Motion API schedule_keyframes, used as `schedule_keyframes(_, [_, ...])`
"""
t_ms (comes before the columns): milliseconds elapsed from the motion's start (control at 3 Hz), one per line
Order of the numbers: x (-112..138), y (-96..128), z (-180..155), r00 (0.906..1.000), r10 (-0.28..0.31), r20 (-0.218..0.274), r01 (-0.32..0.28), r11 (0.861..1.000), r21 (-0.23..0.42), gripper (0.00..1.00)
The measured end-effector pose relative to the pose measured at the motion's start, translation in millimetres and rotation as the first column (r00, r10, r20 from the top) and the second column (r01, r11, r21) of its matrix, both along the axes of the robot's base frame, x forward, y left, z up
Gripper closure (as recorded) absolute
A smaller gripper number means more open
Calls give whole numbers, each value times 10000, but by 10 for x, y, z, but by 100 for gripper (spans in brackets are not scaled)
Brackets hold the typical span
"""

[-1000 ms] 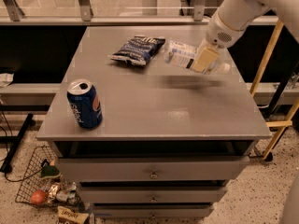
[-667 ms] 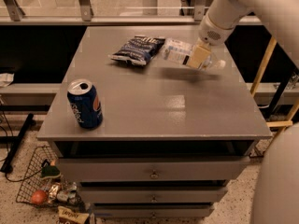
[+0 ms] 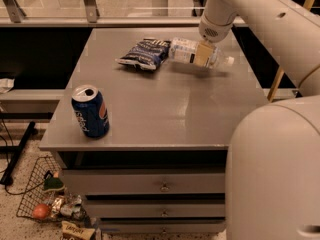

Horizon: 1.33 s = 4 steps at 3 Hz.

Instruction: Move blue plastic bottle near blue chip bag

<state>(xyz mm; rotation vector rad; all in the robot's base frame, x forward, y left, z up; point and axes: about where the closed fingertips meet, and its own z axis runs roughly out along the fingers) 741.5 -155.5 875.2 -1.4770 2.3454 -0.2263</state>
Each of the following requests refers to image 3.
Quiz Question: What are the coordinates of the clear plastic water bottle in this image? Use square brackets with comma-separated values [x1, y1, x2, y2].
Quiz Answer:
[168, 37, 234, 69]

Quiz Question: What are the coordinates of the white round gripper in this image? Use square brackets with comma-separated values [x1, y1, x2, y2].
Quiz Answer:
[194, 14, 234, 67]

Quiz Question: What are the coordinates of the top drawer knob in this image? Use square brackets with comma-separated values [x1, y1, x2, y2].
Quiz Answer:
[160, 183, 170, 192]

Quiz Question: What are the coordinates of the crumpled silver wrapper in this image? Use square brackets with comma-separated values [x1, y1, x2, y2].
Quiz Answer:
[51, 195, 84, 220]

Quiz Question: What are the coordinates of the grey drawer cabinet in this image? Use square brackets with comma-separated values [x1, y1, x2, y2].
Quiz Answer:
[40, 27, 267, 234]

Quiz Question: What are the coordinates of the orange fruit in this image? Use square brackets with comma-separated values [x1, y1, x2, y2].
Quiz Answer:
[32, 203, 51, 220]

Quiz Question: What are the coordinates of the black wire basket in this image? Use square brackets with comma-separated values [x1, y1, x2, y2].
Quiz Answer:
[15, 155, 88, 222]

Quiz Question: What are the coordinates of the blue chip bag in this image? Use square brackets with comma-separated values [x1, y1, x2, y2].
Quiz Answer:
[116, 39, 171, 71]

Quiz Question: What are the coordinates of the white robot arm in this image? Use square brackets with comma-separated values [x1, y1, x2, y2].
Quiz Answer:
[199, 0, 320, 240]

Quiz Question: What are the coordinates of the drawer knob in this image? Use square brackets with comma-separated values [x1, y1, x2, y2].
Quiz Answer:
[160, 183, 170, 192]
[161, 210, 169, 217]

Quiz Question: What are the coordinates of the black metal stand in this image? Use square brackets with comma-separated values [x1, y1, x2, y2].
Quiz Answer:
[0, 112, 53, 186]

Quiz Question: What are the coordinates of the yellow snack bag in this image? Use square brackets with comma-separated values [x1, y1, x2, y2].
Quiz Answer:
[60, 221, 95, 240]

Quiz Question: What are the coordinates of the green sponge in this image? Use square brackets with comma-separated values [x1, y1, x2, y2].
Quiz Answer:
[43, 177, 65, 192]

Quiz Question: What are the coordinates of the blue Pepsi can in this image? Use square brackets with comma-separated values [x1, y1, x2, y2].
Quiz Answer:
[71, 84, 109, 138]

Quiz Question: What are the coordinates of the middle drawer knob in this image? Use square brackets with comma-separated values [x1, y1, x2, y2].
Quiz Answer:
[161, 210, 169, 217]

